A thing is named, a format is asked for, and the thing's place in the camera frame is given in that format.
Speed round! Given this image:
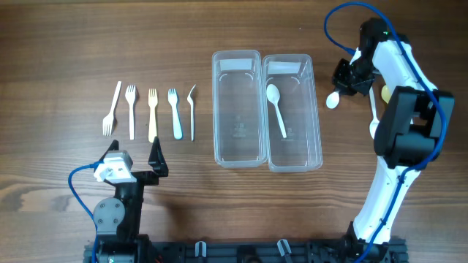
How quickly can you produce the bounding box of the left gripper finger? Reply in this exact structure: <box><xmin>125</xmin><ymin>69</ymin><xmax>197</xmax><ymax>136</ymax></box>
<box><xmin>99</xmin><ymin>140</ymin><xmax>119</xmax><ymax>161</ymax></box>
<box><xmin>148</xmin><ymin>137</ymin><xmax>167</xmax><ymax>172</ymax></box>

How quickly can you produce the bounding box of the white wide-handled spoon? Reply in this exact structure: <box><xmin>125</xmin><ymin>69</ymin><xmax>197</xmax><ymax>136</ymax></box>
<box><xmin>325</xmin><ymin>91</ymin><xmax>340</xmax><ymax>109</ymax></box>

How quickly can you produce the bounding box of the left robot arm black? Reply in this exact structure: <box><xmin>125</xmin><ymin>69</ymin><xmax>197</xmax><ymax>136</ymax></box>
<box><xmin>91</xmin><ymin>137</ymin><xmax>169</xmax><ymax>262</ymax></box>

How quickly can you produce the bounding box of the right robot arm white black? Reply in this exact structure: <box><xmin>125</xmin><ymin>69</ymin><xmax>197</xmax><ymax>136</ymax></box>
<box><xmin>327</xmin><ymin>18</ymin><xmax>454</xmax><ymax>245</ymax></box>

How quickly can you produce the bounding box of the right clear plastic container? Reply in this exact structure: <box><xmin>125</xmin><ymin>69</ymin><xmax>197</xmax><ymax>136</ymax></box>
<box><xmin>263</xmin><ymin>54</ymin><xmax>322</xmax><ymax>172</ymax></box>

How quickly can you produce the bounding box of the clear plastic container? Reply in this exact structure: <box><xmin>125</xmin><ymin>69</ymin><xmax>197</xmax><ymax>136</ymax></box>
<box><xmin>263</xmin><ymin>54</ymin><xmax>322</xmax><ymax>172</ymax></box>
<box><xmin>212</xmin><ymin>50</ymin><xmax>267</xmax><ymax>169</ymax></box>

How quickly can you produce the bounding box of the left clear plastic container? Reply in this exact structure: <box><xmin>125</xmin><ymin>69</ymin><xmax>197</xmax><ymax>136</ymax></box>
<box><xmin>212</xmin><ymin>50</ymin><xmax>267</xmax><ymax>169</ymax></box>

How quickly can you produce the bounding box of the white fork, tines down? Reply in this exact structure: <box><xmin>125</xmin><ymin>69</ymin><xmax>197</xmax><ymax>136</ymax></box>
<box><xmin>102</xmin><ymin>81</ymin><xmax>121</xmax><ymax>137</ymax></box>

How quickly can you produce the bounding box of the yellow plastic spoon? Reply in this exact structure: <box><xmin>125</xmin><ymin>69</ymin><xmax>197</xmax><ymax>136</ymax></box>
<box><xmin>381</xmin><ymin>85</ymin><xmax>391</xmax><ymax>104</ymax></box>

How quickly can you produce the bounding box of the white plastic fork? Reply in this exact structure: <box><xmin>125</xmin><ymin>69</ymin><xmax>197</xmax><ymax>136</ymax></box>
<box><xmin>125</xmin><ymin>85</ymin><xmax>137</xmax><ymax>140</ymax></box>

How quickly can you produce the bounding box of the yellow plastic fork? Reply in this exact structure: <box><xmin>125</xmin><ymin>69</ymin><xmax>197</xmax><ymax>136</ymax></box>
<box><xmin>148</xmin><ymin>88</ymin><xmax>158</xmax><ymax>142</ymax></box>

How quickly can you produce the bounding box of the light blue spork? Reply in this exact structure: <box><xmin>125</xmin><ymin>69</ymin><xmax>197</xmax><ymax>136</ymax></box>
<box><xmin>168</xmin><ymin>88</ymin><xmax>183</xmax><ymax>140</ymax></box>

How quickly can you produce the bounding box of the left blue cable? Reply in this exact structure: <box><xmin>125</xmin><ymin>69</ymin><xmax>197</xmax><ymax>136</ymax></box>
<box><xmin>67</xmin><ymin>162</ymin><xmax>105</xmax><ymax>263</ymax></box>

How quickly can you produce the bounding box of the blue cable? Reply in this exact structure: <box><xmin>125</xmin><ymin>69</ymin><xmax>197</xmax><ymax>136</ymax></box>
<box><xmin>67</xmin><ymin>162</ymin><xmax>105</xmax><ymax>263</ymax></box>
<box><xmin>323</xmin><ymin>1</ymin><xmax>449</xmax><ymax>263</ymax></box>

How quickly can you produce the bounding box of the white slim-handled spoon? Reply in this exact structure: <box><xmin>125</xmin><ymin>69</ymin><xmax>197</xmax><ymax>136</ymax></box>
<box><xmin>369</xmin><ymin>87</ymin><xmax>380</xmax><ymax>139</ymax></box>

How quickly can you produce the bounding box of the right blue cable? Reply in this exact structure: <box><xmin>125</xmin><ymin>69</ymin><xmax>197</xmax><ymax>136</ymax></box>
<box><xmin>323</xmin><ymin>1</ymin><xmax>449</xmax><ymax>263</ymax></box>

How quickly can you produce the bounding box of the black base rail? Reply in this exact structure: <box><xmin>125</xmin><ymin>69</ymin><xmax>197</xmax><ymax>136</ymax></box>
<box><xmin>83</xmin><ymin>239</ymin><xmax>409</xmax><ymax>263</ymax></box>

